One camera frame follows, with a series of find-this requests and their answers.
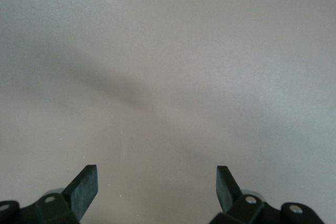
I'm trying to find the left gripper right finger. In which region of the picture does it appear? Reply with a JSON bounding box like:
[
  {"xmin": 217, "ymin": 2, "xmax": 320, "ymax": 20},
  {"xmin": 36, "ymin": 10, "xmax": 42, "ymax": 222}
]
[{"xmin": 216, "ymin": 165, "xmax": 281, "ymax": 224}]

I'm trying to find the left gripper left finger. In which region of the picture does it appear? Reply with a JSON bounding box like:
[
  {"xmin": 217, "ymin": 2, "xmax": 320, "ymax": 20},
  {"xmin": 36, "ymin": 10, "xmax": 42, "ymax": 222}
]
[{"xmin": 19, "ymin": 165, "xmax": 99, "ymax": 224}]

